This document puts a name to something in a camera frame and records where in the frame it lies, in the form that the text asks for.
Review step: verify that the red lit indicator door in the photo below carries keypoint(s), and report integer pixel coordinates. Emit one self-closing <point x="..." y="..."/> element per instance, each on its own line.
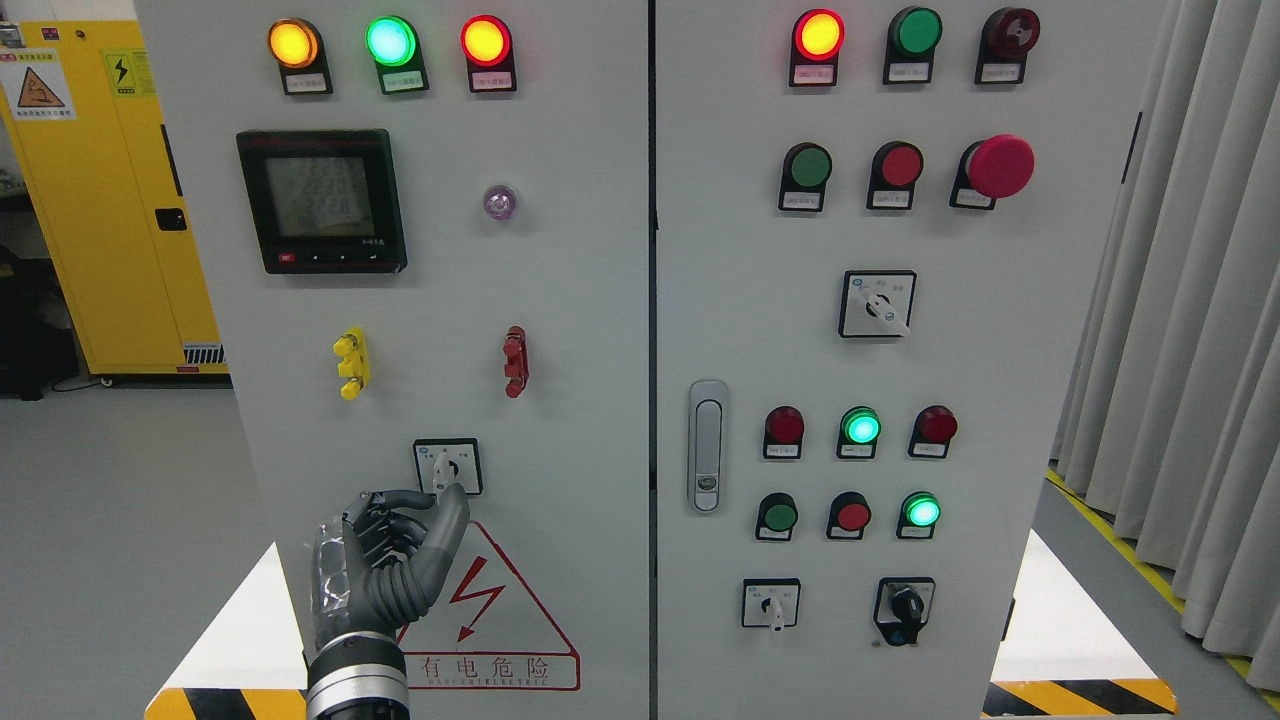
<point x="489" y="53"/>
<point x="816" y="43"/>

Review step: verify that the green unlit indicator top right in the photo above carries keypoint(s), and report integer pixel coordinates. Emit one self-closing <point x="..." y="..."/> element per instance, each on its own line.
<point x="911" y="39"/>

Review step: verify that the red lit indicator left door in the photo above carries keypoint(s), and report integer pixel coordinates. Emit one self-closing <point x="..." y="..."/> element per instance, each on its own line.
<point x="489" y="53"/>

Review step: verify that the grey right cabinet door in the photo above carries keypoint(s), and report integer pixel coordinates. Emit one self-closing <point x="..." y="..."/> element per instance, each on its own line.
<point x="750" y="295"/>

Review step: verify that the dark red buzzer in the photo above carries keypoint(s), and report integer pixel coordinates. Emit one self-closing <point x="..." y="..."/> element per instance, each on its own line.
<point x="1005" y="43"/>

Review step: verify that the white rotary switch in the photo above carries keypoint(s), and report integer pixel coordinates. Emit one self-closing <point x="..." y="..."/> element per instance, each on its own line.
<point x="876" y="305"/>
<point x="770" y="603"/>

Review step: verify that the white rotary switch door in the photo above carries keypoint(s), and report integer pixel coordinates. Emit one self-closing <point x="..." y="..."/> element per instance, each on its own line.
<point x="440" y="462"/>

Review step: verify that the black digital power meter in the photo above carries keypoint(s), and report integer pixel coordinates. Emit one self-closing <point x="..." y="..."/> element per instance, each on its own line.
<point x="323" y="201"/>

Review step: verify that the dark red indicator middle left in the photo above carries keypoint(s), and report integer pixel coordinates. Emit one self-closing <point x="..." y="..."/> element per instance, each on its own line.
<point x="783" y="433"/>

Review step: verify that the white rotary switch upper right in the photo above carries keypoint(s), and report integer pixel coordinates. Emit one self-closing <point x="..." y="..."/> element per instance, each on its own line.
<point x="876" y="305"/>

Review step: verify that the yellow safety cabinet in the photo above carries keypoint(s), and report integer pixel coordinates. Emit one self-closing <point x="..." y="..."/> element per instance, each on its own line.
<point x="80" y="100"/>

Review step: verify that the black selector knob switch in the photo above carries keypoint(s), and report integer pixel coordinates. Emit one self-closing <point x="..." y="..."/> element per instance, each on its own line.
<point x="903" y="608"/>

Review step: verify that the green lit indicator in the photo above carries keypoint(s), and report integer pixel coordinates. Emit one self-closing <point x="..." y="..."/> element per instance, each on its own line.
<point x="396" y="52"/>
<point x="858" y="434"/>

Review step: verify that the green lit indicator top left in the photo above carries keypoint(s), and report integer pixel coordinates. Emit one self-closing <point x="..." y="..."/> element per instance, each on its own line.
<point x="396" y="52"/>

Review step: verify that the green push button upper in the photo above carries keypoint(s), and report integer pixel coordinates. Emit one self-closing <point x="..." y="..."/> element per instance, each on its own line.
<point x="806" y="169"/>

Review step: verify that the left striped cabinet base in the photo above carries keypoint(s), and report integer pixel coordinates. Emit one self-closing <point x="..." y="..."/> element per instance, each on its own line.
<point x="248" y="663"/>

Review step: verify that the silver cabinet door handle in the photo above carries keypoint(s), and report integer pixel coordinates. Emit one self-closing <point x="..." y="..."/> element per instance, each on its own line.
<point x="705" y="428"/>

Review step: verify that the red push button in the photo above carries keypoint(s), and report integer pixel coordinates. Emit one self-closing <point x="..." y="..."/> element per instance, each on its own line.
<point x="894" y="171"/>
<point x="848" y="517"/>

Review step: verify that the red electrical hazard sticker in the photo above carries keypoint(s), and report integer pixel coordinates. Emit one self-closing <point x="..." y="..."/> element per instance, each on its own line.
<point x="488" y="631"/>

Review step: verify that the red push button lower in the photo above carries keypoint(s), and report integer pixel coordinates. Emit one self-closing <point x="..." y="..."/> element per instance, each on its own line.
<point x="848" y="517"/>

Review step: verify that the dark red indicator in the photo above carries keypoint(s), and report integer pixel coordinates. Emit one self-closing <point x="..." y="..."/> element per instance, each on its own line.
<point x="783" y="433"/>
<point x="932" y="433"/>

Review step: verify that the green lit push button lower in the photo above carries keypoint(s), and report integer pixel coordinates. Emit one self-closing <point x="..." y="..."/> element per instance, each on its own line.
<point x="919" y="514"/>

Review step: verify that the red push button upper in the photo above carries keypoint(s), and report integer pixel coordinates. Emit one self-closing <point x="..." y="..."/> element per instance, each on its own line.
<point x="894" y="171"/>

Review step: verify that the white rotary switch lower right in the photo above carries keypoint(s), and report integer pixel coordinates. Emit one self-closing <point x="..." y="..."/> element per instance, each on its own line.
<point x="770" y="603"/>

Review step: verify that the red lit indicator right door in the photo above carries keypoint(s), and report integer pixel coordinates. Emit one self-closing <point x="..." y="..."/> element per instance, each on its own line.
<point x="816" y="43"/>

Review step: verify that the green lit indicator middle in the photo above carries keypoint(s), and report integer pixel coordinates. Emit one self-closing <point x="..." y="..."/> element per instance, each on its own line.
<point x="858" y="434"/>

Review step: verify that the grey curtain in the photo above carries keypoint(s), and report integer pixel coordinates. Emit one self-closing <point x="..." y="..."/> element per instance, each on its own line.
<point x="1172" y="416"/>

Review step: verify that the amber indicator light top left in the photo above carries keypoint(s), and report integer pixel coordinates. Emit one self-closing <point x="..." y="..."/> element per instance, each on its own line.
<point x="299" y="53"/>

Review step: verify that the dark red indicator middle right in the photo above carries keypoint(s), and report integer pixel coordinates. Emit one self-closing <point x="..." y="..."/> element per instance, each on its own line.
<point x="932" y="433"/>

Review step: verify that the striped cabinet base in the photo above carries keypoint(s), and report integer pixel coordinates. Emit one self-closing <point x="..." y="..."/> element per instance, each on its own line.
<point x="1061" y="658"/>
<point x="248" y="663"/>

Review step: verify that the grey cabinet door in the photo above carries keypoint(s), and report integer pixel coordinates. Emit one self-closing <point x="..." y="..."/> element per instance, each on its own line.
<point x="565" y="464"/>
<point x="750" y="295"/>

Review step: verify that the grey left cabinet door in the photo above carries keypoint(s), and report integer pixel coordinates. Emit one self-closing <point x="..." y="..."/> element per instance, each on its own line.
<point x="565" y="464"/>

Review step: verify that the right striped cabinet base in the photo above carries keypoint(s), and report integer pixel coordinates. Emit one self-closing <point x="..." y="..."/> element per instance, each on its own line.
<point x="1061" y="658"/>

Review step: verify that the small clear indicator lamp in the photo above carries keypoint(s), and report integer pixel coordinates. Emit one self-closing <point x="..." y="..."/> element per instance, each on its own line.
<point x="500" y="202"/>

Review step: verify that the red mushroom emergency stop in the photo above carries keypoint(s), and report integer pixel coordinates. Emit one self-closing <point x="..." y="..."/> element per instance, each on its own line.
<point x="995" y="168"/>

